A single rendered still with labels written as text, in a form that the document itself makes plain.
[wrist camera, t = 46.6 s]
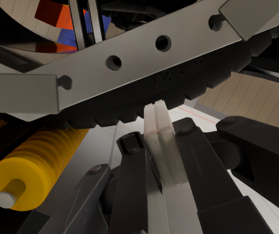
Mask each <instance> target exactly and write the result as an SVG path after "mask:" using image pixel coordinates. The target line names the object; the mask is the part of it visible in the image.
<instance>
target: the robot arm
mask: <svg viewBox="0 0 279 234"><path fill-rule="evenodd" d="M216 129H217V130H216V131H211V132H203V131H202V130H201V128H200V127H199V126H196V124H195V123H194V121H193V119H192V118H190V117H185V118H182V119H180V120H177V121H174V122H172V120H171V118H170V115H169V112H168V110H167V107H166V104H165V102H164V100H162V99H161V100H159V101H156V102H155V104H152V103H151V104H148V105H146V106H145V108H144V134H141V133H140V132H139V131H134V132H131V133H128V134H125V135H123V136H122V137H120V138H119V139H117V141H116V143H117V145H118V147H119V150H120V152H121V154H122V159H121V164H120V165H119V166H117V167H115V168H113V169H110V166H109V164H106V163H104V164H100V165H96V166H94V167H92V168H91V169H90V170H88V171H87V172H86V174H85V175H84V176H83V177H82V179H81V180H80V181H79V182H78V184H77V185H76V186H75V187H74V189H73V190H72V191H71V193H70V194H69V195H68V196H67V197H66V199H65V200H64V201H63V202H62V204H61V205H60V206H59V208H58V209H57V210H56V211H55V213H54V214H53V215H52V216H51V218H50V219H49V220H48V221H47V223H46V224H45V225H44V226H43V227H42V229H41V230H40V231H39V233H38V234H170V231H169V221H168V215H167V208H166V201H165V194H164V189H163V188H166V189H170V188H173V187H176V184H178V183H180V184H181V185H182V184H185V183H188V182H189V184H190V187H191V190H192V194H193V197H194V200H195V204H196V207H197V210H198V211H197V215H198V218H199V222H200V225H201V228H202V232H203V234H274V233H273V231H272V230H271V229H270V227H269V226H268V224H267V222H266V221H265V219H264V218H263V216H262V215H261V213H260V212H259V210H258V209H257V208H256V206H255V204H254V203H253V201H252V200H251V198H250V197H249V196H248V195H246V196H243V195H242V193H241V192H240V190H239V188H238V187H237V185H236V184H235V182H234V181H233V179H232V177H231V176H230V174H229V173H228V171H227V170H228V169H230V170H231V173H232V175H233V176H234V177H236V178H237V179H239V180H240V181H241V182H243V183H244V184H246V185H247V186H248V187H250V188H251V189H253V190H254V191H255V192H257V193H258V194H260V195H261V196H262V197H264V198H265V199H267V200H268V201H269V202H271V203H272V204H274V205H275V206H276V207H278V208H279V127H276V126H273V125H270V124H266V123H263V122H259V121H256V120H253V119H249V118H247V117H243V116H229V117H226V118H224V119H222V120H220V121H219V122H218V123H217V124H216ZM161 183H162V184H161ZM162 185H163V187H162Z"/></svg>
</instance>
